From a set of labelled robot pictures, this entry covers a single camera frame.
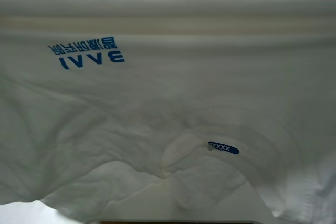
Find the white short sleeve shirt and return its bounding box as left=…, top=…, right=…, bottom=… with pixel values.
left=1, top=0, right=335, bottom=223

